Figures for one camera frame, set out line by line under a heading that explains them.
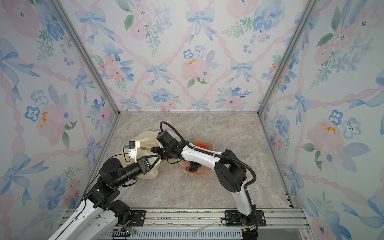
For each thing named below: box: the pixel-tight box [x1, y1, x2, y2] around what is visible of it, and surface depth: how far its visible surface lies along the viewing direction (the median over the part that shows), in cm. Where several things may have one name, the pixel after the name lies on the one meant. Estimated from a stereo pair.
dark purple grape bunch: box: [186, 160, 201, 173], surface depth 88 cm
